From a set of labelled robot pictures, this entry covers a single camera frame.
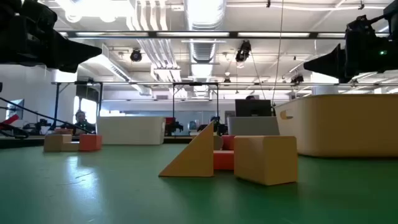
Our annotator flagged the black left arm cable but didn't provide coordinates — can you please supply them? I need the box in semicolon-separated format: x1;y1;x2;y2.
0;96;94;134

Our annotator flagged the distant red black robot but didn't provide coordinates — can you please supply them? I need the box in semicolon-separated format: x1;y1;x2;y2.
164;116;184;136

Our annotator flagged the grey plastic bin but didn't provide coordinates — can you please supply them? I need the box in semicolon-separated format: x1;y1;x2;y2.
227;116;280;137

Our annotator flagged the green table mat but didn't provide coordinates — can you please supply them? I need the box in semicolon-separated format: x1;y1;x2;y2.
0;143;398;224

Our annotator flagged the distant blue black robot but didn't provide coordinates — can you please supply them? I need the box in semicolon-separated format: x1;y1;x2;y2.
198;116;228;137

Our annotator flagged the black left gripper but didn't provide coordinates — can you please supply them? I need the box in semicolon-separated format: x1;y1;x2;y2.
0;0;103;73

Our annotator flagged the yellow cube block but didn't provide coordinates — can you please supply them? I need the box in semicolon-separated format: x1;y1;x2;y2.
233;135;299;187

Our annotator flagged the red distant object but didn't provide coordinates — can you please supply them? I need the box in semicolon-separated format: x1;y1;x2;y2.
0;114;20;130

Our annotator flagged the silver framed monitor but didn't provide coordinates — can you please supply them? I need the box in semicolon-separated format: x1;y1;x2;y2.
6;98;25;121

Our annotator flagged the silver ceiling air duct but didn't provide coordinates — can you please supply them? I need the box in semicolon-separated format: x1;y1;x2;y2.
183;0;229;97

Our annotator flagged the ceiling light rail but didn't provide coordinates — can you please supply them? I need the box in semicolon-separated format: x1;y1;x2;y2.
58;30;348;39

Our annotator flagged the yellow plastic bin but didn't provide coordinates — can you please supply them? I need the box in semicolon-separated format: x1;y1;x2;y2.
275;94;398;158

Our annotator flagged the black metal workstation frame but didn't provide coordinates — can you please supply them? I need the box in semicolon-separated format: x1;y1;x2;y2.
51;80;104;131
172;82;220;128

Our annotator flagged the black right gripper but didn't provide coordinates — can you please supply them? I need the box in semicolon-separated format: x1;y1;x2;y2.
303;0;398;84

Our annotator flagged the yellow triangle block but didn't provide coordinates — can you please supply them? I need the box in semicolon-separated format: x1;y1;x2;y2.
159;121;215;178

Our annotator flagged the red cube block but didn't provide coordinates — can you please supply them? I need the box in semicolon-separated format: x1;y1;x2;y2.
78;134;103;152

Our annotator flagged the white plastic bin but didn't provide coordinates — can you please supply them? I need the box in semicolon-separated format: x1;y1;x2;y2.
96;116;167;146

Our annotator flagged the red rectangular block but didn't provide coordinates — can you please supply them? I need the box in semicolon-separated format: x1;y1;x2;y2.
213;150;234;171

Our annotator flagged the black monitor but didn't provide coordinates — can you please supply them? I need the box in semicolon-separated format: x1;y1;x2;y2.
234;99;272;118

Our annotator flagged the thin hanging cable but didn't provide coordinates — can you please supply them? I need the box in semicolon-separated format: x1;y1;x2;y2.
271;0;285;105

